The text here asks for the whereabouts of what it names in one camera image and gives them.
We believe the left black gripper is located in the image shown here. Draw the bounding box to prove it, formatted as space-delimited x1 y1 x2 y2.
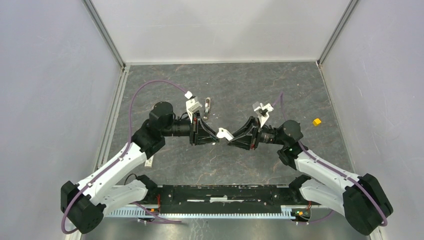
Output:
161 109 219 146

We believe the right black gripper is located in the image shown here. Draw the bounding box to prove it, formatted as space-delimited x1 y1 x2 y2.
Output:
226 115 287 150

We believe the white plastic hook piece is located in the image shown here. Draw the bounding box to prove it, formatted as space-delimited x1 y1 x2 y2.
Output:
216 127 234 141

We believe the small white staples box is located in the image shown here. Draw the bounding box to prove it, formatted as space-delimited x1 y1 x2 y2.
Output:
144 158 153 168

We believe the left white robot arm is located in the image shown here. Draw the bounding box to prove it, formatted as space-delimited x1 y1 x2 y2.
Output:
60 99 219 234

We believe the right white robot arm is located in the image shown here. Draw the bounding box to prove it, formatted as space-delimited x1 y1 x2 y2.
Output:
218 116 394 236

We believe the yellow cube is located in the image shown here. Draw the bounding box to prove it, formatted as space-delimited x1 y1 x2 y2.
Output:
312 118 322 127

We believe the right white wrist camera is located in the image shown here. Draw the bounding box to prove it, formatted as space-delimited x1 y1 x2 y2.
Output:
252 102 274 128

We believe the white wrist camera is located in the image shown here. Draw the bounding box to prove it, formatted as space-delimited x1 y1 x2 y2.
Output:
252 102 274 128
184 91 203 123

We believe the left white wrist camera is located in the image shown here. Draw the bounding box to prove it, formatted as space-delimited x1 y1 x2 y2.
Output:
184 91 203 123

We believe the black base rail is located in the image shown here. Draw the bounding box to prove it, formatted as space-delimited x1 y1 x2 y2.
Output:
140 184 315 214

